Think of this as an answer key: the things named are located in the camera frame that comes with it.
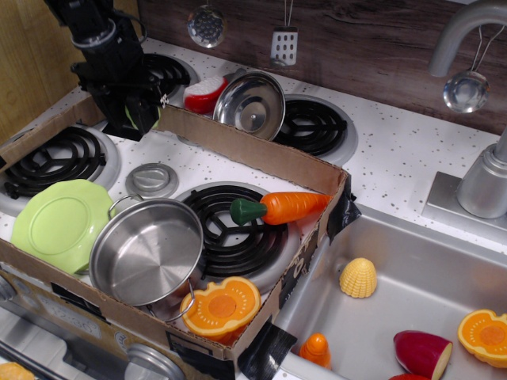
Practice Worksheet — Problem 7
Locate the yellow toy piece corner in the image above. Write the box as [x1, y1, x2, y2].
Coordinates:
[0, 362, 35, 380]

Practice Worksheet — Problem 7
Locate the small orange toy bottle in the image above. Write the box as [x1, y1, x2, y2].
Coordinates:
[298, 332, 332, 370]

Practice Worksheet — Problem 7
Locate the silver oven knob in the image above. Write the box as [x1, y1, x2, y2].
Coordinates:
[124, 344, 186, 380]

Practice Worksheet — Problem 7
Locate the brown cardboard fence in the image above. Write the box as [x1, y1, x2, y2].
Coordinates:
[1, 106, 349, 379]

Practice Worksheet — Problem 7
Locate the yellow toy corn piece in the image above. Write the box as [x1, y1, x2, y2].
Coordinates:
[339, 257, 377, 298]

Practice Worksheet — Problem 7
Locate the hanging silver skimmer spoon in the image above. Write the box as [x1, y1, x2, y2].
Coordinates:
[187, 1, 227, 48]

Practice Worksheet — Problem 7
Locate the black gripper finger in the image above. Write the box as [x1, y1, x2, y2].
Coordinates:
[125, 96, 158, 134]
[91, 92, 133, 137]

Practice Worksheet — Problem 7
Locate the orange toy carrot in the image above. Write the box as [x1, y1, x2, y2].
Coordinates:
[230, 192, 333, 226]

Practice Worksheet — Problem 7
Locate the red toy piece bottom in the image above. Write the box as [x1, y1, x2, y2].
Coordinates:
[389, 373, 429, 380]

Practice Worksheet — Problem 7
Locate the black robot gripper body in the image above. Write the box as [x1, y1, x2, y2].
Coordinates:
[70, 23, 165, 107]

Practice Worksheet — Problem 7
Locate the black rear right burner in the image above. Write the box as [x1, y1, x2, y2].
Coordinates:
[274, 94, 358, 166]

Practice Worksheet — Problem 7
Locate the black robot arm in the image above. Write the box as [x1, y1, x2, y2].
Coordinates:
[46, 1, 162, 141]

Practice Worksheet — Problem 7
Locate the light green plastic plate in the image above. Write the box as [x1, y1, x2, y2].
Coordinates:
[10, 179, 112, 274]

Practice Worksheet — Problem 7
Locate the black rear left burner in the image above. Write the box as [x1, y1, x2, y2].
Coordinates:
[143, 54, 200, 108]

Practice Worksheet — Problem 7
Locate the orange toy pumpkin half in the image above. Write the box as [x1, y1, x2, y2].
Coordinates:
[180, 276, 261, 342]
[457, 309, 506, 369]

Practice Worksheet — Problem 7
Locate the black front right burner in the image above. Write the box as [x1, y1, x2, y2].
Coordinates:
[176, 181, 301, 294]

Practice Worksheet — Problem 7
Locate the light green toy broccoli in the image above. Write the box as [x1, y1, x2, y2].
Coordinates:
[124, 106, 161, 131]

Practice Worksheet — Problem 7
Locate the black burner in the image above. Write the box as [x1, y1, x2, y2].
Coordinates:
[176, 181, 301, 294]
[1, 124, 121, 216]
[274, 94, 358, 166]
[143, 54, 200, 108]

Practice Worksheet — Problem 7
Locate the hanging silver ladle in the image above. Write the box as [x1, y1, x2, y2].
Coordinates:
[443, 25, 505, 114]

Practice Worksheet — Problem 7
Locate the stainless steel pot lid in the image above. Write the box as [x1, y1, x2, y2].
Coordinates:
[213, 71, 286, 141]

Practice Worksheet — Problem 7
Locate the purple toy sweet potato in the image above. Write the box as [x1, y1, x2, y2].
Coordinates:
[393, 330, 453, 379]

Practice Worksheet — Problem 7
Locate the hanging silver spatula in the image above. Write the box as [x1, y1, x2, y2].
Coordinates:
[269, 1, 299, 67]

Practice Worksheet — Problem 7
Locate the black front left burner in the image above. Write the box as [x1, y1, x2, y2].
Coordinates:
[1, 124, 121, 216]

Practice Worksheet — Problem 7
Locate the silver stove centre knob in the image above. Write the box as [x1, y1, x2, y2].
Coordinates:
[125, 163, 179, 199]

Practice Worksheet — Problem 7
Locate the silver kitchen faucet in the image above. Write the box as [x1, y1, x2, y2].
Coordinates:
[422, 1, 506, 245]

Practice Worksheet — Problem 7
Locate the red white toy radish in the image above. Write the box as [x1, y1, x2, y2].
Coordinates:
[183, 76, 228, 114]

